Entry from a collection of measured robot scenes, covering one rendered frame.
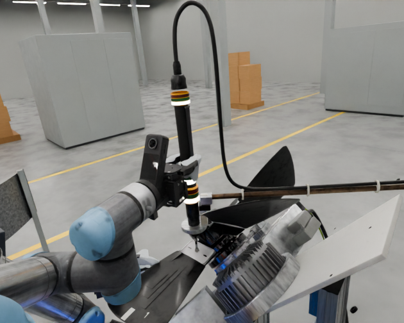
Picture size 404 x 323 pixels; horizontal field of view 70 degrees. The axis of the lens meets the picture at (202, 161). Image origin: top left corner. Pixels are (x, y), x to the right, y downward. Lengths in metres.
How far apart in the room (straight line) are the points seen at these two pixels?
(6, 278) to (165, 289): 0.40
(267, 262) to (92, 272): 0.47
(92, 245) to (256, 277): 0.49
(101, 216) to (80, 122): 6.34
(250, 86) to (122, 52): 3.66
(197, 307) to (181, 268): 0.15
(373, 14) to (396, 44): 5.69
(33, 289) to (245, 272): 0.51
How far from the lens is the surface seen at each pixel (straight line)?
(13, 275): 0.51
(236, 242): 0.87
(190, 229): 0.79
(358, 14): 13.44
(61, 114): 6.68
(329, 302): 0.86
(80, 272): 0.59
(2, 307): 0.23
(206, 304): 0.92
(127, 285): 0.58
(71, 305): 0.87
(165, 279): 0.81
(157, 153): 0.60
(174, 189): 0.63
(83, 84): 6.80
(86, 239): 0.50
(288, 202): 0.67
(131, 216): 0.53
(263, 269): 0.85
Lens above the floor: 1.72
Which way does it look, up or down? 21 degrees down
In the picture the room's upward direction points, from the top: 5 degrees counter-clockwise
